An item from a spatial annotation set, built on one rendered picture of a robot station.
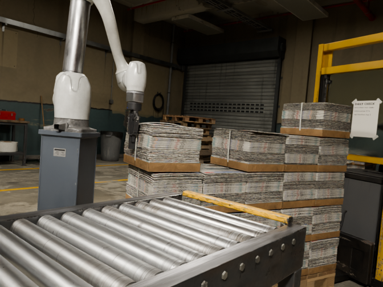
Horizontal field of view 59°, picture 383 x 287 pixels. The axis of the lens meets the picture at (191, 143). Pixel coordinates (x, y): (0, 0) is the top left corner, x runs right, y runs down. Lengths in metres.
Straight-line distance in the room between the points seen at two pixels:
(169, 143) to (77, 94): 0.48
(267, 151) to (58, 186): 1.14
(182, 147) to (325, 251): 1.36
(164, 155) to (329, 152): 1.22
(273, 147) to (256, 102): 7.43
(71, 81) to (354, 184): 2.29
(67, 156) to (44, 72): 7.03
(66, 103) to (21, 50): 6.83
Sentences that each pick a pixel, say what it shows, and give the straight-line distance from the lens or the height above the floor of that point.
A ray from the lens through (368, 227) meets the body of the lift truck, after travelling 3.00.
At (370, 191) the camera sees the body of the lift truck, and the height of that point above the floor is 0.68.
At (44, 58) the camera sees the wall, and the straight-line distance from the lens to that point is 8.59.
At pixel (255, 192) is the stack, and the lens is 2.00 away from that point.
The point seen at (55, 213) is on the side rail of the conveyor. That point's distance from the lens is 1.02.
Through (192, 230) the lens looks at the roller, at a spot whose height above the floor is 0.80.
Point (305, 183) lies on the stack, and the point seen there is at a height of 0.76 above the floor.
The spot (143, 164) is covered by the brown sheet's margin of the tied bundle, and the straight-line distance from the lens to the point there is 1.67.
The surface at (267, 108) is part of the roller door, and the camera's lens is 9.27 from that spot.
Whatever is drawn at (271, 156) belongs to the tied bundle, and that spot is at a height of 0.92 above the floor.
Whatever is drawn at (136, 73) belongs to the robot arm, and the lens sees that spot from 1.73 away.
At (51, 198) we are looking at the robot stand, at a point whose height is 0.69.
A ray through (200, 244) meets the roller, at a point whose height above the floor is 0.80.
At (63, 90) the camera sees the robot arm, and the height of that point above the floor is 1.18.
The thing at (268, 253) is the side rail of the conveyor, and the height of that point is 0.78.
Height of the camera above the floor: 1.07
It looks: 3 degrees down
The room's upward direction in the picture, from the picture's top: 5 degrees clockwise
